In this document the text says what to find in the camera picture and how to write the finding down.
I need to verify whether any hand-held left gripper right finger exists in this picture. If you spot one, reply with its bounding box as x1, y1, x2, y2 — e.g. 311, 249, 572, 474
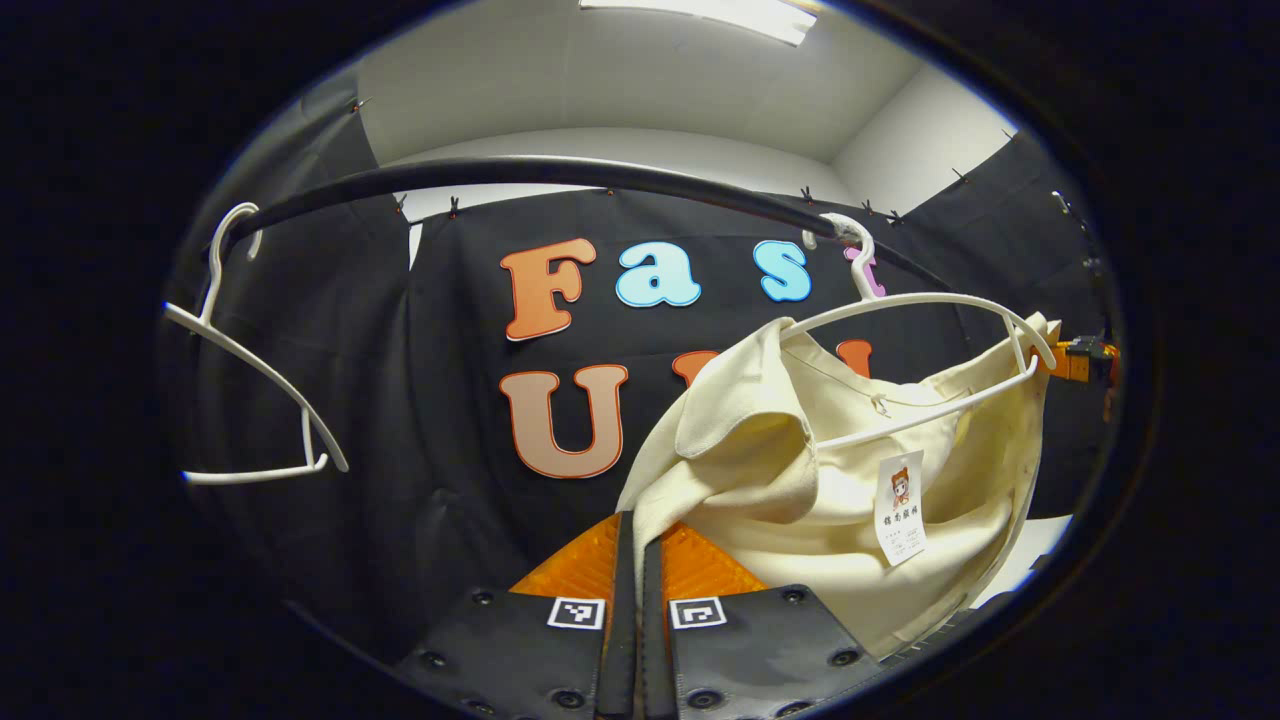
640, 520, 883, 720

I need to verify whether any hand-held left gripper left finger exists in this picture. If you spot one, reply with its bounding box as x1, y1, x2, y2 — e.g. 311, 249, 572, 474
395, 510, 639, 720

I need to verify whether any cream button shirt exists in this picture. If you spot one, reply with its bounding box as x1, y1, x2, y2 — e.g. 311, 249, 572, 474
615, 312, 1061, 661

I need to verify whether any white hanger with shirt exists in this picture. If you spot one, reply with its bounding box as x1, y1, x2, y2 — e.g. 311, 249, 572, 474
780, 212, 1058, 451

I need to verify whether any white empty hanger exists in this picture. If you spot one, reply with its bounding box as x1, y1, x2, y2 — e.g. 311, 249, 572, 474
163, 203, 351, 487

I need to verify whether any white board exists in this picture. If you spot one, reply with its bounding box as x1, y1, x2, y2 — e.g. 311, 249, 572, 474
968, 515, 1076, 611

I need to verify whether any black backdrop cloth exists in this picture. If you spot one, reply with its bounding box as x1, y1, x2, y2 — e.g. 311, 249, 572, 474
165, 70, 1121, 661

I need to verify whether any ceiling light panel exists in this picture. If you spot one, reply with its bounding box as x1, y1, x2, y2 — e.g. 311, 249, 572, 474
580, 0, 821, 47

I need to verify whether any black clothes rail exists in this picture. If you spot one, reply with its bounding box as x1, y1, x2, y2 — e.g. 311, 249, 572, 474
200, 155, 951, 291

